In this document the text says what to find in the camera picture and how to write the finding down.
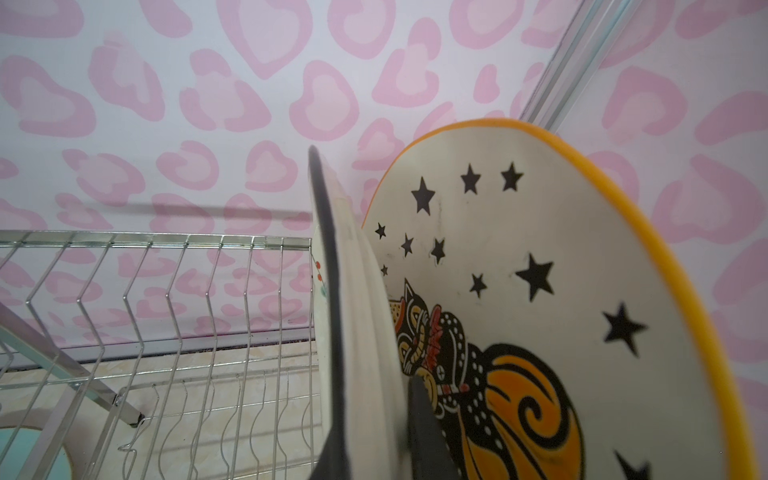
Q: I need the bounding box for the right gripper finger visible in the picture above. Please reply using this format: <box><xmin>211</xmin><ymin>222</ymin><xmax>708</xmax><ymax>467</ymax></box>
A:
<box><xmin>408</xmin><ymin>376</ymin><xmax>459</xmax><ymax>480</ymax></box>

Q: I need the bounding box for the cream plate with red berries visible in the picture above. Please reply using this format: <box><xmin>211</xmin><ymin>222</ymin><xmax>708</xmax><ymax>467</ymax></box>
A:
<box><xmin>308</xmin><ymin>147</ymin><xmax>412</xmax><ymax>479</ymax></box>

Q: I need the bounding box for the cat and stars plate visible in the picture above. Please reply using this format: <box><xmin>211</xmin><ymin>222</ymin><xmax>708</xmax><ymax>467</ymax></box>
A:
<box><xmin>363</xmin><ymin>119</ymin><xmax>758</xmax><ymax>479</ymax></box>

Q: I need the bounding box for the chrome two-tier dish rack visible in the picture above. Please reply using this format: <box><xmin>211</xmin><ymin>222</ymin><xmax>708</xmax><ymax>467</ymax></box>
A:
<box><xmin>1</xmin><ymin>231</ymin><xmax>324</xmax><ymax>479</ymax></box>

